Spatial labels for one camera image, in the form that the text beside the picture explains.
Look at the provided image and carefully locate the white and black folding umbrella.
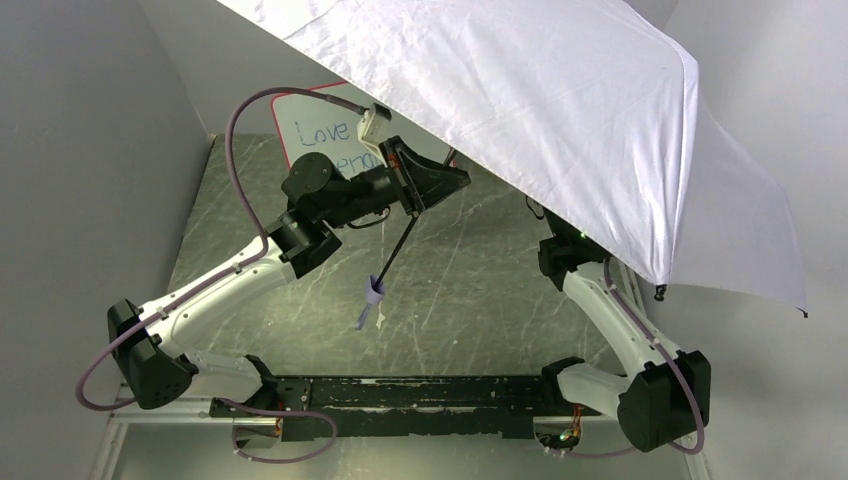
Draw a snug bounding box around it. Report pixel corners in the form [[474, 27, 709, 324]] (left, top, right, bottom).
[[228, 1, 808, 311]]

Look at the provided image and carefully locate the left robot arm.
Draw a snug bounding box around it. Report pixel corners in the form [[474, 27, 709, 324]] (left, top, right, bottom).
[[107, 136, 471, 410]]

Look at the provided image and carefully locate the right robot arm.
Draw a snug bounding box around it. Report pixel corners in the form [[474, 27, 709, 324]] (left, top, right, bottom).
[[525, 199, 712, 456]]

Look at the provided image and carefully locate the red framed whiteboard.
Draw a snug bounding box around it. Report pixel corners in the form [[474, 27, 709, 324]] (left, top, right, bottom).
[[270, 94, 382, 178]]

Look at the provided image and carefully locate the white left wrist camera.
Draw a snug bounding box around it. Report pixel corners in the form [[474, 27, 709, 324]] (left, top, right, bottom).
[[357, 103, 392, 150]]

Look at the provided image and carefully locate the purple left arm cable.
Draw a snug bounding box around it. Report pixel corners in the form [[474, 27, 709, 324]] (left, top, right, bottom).
[[75, 87, 367, 465]]

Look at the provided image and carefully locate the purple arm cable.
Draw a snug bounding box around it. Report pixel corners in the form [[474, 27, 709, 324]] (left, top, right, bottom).
[[546, 258, 706, 460], [75, 87, 367, 465]]

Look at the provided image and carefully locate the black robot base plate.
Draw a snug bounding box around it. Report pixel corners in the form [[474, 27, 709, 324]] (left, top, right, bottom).
[[248, 375, 577, 442]]

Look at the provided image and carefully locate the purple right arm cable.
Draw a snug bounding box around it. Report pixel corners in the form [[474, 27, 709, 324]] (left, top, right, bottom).
[[546, 258, 706, 460]]

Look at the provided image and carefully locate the aluminium frame rail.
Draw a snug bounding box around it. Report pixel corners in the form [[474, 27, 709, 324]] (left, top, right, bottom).
[[89, 398, 276, 479]]

